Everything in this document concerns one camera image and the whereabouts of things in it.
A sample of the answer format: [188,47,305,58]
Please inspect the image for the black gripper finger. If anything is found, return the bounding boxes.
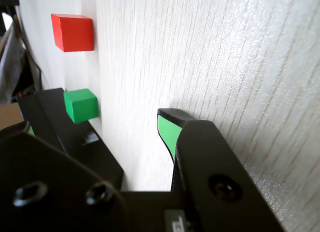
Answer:
[156,108,286,232]
[0,121,131,232]

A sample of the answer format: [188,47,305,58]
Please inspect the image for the green wooden cube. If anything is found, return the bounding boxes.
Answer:
[63,88,98,124]

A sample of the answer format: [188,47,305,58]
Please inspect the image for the red wooden cube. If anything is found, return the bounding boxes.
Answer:
[50,13,95,53]

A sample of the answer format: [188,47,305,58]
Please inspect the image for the black cardboard box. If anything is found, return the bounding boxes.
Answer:
[16,90,62,152]

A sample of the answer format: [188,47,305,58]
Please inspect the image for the large brown cardboard box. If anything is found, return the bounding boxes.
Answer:
[0,103,26,131]

